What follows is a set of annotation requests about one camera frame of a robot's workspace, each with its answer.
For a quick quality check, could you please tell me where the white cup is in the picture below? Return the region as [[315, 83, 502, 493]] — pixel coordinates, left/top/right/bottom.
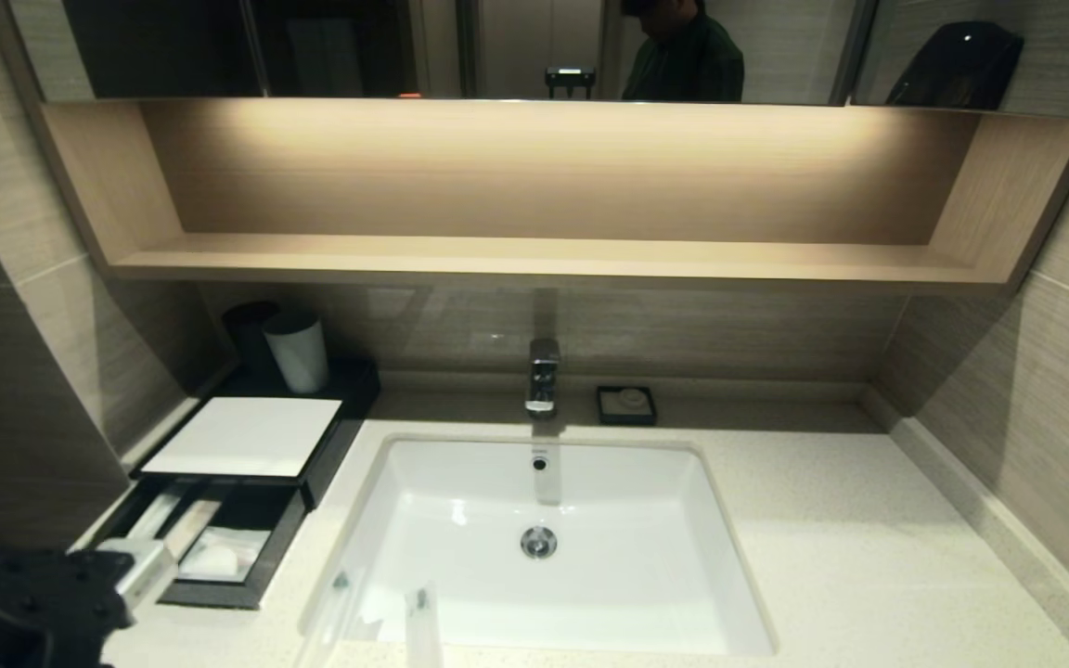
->
[[263, 310, 330, 393]]

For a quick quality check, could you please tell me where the black pull-out drawer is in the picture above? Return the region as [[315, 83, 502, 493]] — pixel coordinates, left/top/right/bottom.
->
[[94, 475, 310, 610]]

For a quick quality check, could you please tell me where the black amenity drawer box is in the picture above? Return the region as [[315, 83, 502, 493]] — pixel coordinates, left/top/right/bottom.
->
[[131, 357, 381, 511]]

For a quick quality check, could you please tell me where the black cup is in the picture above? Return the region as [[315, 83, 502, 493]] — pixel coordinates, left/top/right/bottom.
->
[[222, 299, 281, 379]]

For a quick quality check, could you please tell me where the black soap dish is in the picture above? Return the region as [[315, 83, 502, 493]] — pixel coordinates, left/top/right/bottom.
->
[[596, 385, 658, 427]]

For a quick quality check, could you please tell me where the white sink basin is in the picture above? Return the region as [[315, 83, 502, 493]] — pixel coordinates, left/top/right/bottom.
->
[[299, 434, 779, 658]]

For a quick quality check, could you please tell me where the chrome faucet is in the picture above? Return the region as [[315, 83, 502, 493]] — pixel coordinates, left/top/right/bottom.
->
[[524, 338, 561, 418]]

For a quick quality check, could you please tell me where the wall mirror cabinet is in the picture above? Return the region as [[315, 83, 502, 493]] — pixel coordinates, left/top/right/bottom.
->
[[7, 0, 1069, 120]]

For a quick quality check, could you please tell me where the light wooden wall shelf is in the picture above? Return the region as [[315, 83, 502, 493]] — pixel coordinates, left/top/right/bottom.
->
[[40, 97, 1069, 296]]

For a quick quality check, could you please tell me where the black wall hair dryer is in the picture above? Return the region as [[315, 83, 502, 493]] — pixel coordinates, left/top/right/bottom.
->
[[884, 22, 1024, 110]]

